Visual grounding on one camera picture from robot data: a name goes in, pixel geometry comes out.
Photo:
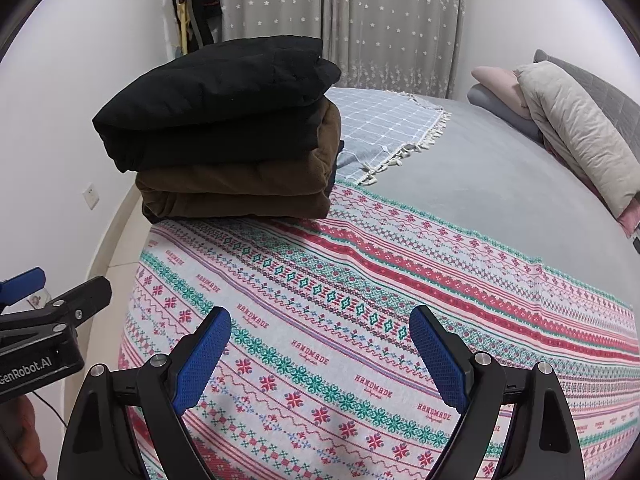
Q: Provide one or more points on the beige quilted pillow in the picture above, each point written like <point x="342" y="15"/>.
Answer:
<point x="575" y="125"/>

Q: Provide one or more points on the hanging dark clothes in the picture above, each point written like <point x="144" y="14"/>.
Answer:
<point x="200" y="0"/>

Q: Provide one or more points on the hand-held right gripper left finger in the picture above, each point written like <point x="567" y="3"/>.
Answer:
<point x="202" y="360"/>

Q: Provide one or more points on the grey quilted headboard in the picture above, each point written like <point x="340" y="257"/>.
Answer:
<point x="595" y="80"/>

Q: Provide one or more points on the pink cloth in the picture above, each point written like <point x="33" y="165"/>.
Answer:
<point x="630" y="220"/>

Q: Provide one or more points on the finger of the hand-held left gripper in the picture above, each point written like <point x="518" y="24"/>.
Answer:
<point x="80" y="300"/>
<point x="22" y="282"/>

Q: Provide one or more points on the patterned red green blanket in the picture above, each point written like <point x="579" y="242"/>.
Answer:
<point x="350" y="280"/>

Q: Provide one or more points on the black jacket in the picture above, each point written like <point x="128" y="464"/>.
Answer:
<point x="210" y="95"/>

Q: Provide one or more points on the pink pillow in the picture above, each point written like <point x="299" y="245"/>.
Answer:
<point x="495" y="82"/>

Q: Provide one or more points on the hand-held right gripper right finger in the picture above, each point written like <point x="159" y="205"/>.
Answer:
<point x="440" y="360"/>

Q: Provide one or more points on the brown folded garment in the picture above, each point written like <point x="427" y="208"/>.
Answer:
<point x="240" y="180"/>

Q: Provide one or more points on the white wall socket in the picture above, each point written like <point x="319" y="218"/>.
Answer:
<point x="91" y="196"/>

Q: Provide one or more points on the grey-blue pillow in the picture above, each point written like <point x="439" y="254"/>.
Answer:
<point x="500" y="110"/>

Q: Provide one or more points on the person's left hand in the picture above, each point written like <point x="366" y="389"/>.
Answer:
<point x="25" y="435"/>

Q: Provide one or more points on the grey checked tasselled blanket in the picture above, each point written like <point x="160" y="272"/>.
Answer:
<point x="380" y="125"/>

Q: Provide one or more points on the grey star-print curtain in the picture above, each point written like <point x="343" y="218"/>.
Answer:
<point x="390" y="20"/>

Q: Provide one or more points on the grey bed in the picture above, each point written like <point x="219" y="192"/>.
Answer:
<point x="490" y="185"/>

